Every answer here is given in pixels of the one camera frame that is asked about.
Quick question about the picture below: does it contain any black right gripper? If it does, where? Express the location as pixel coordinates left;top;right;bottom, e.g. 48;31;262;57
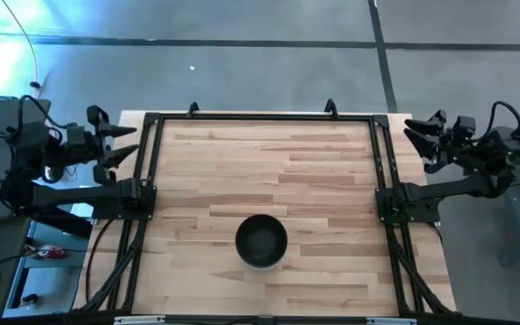
403;109;480;175

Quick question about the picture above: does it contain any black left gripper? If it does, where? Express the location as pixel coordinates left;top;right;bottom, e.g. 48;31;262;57
63;105;141;187

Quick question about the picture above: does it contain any black bowl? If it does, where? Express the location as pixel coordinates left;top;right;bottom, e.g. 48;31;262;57
234;213;289;271

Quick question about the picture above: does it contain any black support beam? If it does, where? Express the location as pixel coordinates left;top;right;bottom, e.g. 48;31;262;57
15;198;95;239

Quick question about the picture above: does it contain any small red object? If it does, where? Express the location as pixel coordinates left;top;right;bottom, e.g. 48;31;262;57
33;245;68;260

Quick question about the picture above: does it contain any grey shelf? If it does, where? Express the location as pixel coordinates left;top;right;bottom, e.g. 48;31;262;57
3;223;90;319

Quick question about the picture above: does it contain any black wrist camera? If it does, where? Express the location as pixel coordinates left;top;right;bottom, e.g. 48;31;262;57
454;115;478;137
65;124;87;146

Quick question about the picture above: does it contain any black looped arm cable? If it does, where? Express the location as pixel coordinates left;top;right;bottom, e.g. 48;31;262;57
488;100;520;139
15;93;68;133

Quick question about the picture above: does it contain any thin white floor cable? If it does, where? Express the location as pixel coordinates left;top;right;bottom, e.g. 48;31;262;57
1;0;41;91

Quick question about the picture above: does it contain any black cable bundle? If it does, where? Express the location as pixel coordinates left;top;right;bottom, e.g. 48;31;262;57
82;220;147;312
386;223;451;315

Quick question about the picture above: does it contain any black curved floor cable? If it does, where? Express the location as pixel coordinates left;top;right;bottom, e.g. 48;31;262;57
85;218;115;303

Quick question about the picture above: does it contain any black aluminium table frame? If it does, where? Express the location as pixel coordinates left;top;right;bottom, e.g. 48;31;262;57
77;111;458;325

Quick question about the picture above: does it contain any white bracket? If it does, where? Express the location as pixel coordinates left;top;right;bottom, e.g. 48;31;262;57
114;315;166;325
367;317;418;325

